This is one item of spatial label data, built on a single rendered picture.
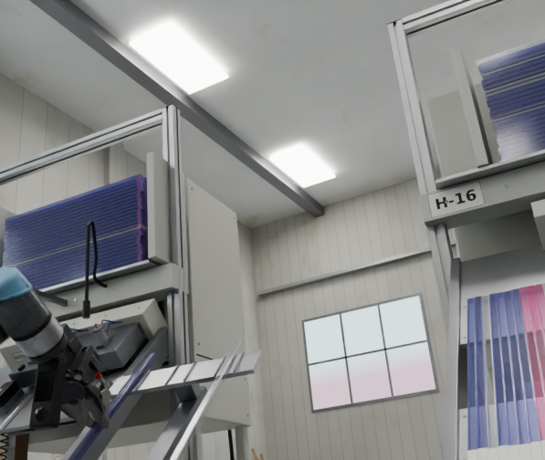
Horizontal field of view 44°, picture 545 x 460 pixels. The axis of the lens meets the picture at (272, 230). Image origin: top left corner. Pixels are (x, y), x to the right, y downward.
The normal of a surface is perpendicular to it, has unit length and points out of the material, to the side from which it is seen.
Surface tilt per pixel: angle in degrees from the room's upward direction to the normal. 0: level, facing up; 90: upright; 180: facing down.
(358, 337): 90
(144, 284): 90
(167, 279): 90
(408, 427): 90
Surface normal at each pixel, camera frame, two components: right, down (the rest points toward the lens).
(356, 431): -0.48, -0.31
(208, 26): 0.09, 0.91
